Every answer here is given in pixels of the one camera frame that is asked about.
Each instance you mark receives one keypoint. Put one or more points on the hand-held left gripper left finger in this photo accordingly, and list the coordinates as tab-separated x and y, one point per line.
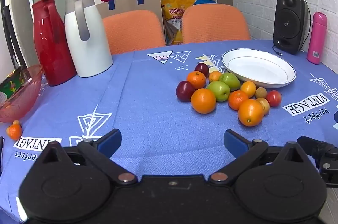
111	140

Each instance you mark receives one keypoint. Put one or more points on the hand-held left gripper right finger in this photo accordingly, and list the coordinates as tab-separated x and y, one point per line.
235	141

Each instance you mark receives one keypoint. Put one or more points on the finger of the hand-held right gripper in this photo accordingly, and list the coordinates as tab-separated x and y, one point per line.
314	147

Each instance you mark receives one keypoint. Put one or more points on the large orange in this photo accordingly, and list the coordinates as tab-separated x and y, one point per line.
203	101
250	112

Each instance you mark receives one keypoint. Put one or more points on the small yellow-red plum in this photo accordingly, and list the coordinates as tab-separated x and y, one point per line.
265	106

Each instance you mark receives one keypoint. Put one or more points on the green jujube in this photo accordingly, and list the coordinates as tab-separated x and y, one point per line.
219	90
230	80

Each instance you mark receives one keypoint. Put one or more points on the oval yellow-orange citrus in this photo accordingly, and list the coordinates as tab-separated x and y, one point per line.
248	88

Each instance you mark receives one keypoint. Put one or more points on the brown longan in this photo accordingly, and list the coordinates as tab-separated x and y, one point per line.
261	92

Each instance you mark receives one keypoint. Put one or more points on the small red plum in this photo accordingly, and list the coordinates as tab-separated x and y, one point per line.
273	98

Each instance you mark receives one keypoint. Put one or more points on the small round orange citrus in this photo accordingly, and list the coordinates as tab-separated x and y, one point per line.
214	76

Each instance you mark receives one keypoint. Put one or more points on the dark red plum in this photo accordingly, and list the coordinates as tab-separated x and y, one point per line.
202	68
184	91

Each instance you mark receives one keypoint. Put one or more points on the white plate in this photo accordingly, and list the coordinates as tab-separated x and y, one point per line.
258	68

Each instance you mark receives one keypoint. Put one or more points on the blue printed tablecloth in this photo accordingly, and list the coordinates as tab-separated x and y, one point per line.
148	113

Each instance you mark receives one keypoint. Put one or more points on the white thermos jug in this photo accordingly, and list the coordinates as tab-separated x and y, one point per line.
89	54

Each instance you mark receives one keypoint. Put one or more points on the pink plastic basket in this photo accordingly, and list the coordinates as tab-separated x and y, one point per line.
23	105

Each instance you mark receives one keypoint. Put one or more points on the tiny tangerine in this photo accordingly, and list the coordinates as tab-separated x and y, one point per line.
14	132

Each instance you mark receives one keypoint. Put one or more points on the red thermos jug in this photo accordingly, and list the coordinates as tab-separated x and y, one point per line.
50	54

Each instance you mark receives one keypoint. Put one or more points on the pink bottle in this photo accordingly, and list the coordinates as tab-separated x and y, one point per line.
317	39

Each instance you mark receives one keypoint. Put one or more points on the orange chair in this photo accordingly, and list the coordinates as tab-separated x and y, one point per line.
214	23
132	31

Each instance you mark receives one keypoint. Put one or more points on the green snack packet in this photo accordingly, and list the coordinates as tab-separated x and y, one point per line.
12	83

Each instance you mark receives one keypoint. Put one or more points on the black speaker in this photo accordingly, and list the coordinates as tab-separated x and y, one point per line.
289	23

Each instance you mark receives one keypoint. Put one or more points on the yellow snack bag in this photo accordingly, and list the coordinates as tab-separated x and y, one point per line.
171	15

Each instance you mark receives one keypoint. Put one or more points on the blue plastic bag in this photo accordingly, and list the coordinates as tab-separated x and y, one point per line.
204	0

